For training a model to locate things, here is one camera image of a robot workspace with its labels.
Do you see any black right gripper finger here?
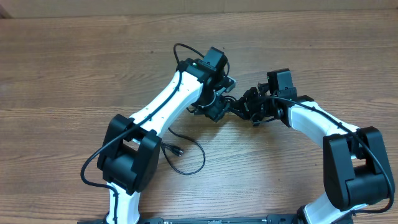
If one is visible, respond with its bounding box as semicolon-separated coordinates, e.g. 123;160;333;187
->
230;97;248;109
229;108;251;120

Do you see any black USB cable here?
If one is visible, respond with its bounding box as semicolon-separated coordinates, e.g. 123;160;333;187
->
160;95;240;175

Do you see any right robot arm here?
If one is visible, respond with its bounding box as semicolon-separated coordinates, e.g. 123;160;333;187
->
230;68;395;223

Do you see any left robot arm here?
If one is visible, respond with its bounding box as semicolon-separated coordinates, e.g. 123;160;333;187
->
97;47;235;223

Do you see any black left camera cable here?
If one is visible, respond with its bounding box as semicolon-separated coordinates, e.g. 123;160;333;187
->
80;42;231;224

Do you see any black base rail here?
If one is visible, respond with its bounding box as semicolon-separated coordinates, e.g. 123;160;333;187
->
77;203;355;224

